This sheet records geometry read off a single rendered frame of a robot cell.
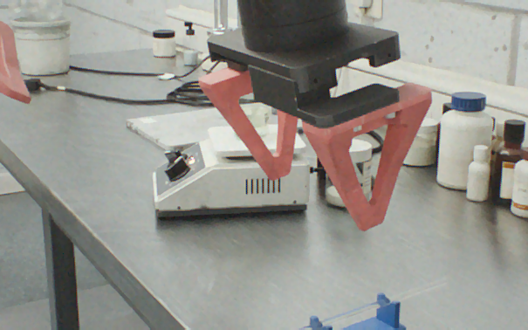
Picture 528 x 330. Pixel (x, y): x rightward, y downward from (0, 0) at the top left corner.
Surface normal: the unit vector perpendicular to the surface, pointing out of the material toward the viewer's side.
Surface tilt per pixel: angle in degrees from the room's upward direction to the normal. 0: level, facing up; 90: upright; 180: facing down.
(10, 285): 0
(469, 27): 90
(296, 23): 96
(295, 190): 90
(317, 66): 90
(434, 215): 0
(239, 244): 0
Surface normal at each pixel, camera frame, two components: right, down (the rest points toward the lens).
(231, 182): 0.15, 0.29
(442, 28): -0.87, 0.15
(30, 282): 0.00, -0.96
